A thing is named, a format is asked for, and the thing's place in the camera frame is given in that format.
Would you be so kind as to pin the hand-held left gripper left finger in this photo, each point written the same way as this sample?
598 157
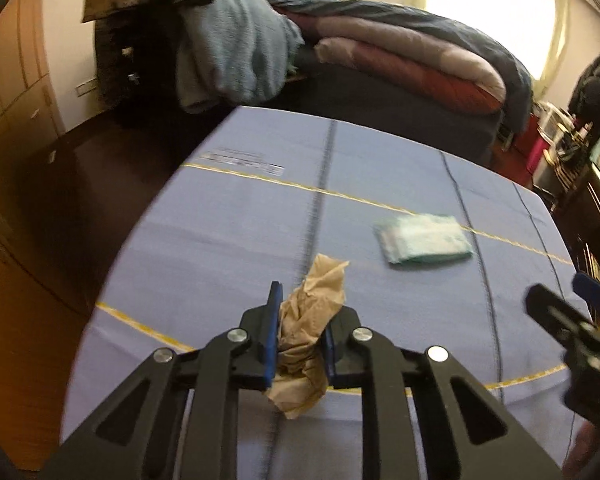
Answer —
215 370

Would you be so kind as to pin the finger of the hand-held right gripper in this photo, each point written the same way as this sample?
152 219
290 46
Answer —
555 312
597 294

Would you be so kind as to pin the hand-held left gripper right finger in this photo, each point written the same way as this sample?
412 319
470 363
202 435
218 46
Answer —
400 370

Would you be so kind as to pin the brown paper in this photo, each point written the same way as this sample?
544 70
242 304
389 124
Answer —
305 320

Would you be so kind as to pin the person's right forearm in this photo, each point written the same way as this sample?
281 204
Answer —
582 447

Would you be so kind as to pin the dark wooden cabinet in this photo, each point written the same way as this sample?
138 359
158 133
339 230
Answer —
590 220

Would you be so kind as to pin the blue tablecloth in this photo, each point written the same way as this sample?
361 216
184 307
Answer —
205 240

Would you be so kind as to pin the pink box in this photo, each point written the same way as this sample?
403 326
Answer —
536 155

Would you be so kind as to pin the black hanging coat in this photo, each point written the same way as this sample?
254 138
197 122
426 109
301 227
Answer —
590 85

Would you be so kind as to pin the dark blue bed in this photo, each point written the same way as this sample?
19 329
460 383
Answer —
380 110

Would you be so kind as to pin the pink red folded quilt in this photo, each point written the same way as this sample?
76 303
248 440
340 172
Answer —
405 60

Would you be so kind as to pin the bright window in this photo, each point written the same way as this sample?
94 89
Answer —
490 15

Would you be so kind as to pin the dark clothes rack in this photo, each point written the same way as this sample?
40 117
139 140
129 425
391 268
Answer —
130 70

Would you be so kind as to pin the dark blue duvet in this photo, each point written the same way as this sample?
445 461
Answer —
430 22

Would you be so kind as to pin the light blue fleece blanket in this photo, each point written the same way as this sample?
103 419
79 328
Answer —
230 45

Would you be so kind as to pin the wooden wardrobe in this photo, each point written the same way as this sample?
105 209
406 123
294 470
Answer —
10 70

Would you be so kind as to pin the wall switch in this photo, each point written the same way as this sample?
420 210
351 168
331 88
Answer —
86 87

